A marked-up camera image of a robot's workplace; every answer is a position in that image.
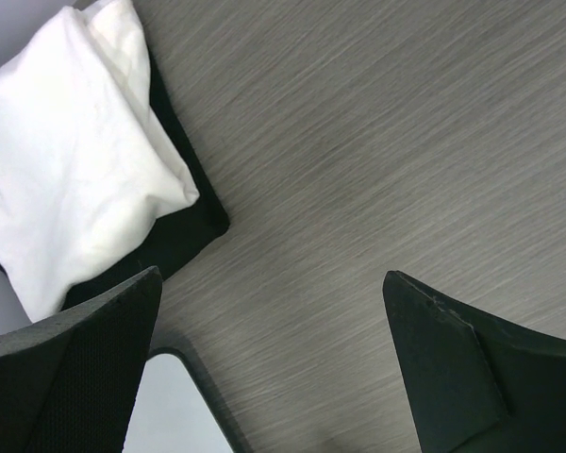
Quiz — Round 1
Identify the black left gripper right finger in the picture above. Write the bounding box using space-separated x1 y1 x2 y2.
383 271 566 452

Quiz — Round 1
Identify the white dry-erase board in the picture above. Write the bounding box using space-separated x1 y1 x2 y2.
124 348 252 452

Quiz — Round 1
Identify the folded white t shirt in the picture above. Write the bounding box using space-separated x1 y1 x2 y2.
0 1 200 322

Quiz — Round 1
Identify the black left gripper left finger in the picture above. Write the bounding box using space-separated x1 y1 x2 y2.
0 267 162 452

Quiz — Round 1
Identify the folded black t shirt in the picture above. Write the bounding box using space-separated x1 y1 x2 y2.
0 56 231 316

